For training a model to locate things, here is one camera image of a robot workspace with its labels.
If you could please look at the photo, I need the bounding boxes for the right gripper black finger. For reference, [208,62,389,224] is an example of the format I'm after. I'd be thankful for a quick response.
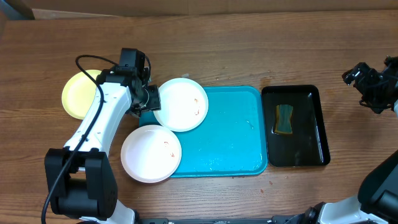
[359,93,373,108]
[342,62,370,85]

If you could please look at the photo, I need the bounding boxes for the white plate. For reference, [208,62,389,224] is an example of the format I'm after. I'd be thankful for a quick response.
[154,78,209,132]

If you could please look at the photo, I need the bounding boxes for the yellow plate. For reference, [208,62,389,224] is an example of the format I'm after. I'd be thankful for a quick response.
[62,72,96,119]

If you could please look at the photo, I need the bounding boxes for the green yellow sponge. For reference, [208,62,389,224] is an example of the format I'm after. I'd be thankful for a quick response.
[274,105,294,134]

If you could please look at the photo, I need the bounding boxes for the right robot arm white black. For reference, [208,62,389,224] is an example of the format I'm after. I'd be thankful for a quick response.
[270,56,397,224]

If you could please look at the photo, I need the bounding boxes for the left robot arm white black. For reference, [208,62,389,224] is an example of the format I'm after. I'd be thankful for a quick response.
[41,72,160,223]

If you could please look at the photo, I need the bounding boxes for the black water tray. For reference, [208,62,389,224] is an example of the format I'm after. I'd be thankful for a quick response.
[261,85,331,167]

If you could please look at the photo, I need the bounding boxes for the teal plastic tray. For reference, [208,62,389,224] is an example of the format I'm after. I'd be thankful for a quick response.
[139,85,269,179]

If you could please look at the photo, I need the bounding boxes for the pink plate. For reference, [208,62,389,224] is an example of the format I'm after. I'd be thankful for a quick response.
[121,124,182,184]

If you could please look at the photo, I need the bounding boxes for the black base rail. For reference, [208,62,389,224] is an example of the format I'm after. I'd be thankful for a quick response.
[136,214,305,224]

